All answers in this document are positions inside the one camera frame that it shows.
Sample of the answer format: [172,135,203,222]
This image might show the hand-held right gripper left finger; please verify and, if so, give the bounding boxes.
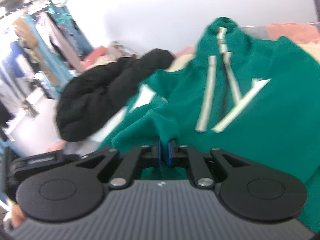
[75,139,162,188]

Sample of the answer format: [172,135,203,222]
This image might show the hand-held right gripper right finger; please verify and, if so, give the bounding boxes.
[167,140,253,188]

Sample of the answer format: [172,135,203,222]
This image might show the green hoodie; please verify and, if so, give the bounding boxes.
[96,17,320,233]

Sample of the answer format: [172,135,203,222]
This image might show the rack of hanging clothes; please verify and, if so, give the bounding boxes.
[0,0,93,100]

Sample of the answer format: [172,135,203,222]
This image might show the grey ribbed grate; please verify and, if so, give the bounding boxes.
[23,99,38,121]

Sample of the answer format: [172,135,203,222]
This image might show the black puffer jacket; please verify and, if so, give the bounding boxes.
[55,48,175,142]

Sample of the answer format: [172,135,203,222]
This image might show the patchwork bed sheet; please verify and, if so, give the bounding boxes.
[47,22,320,155]

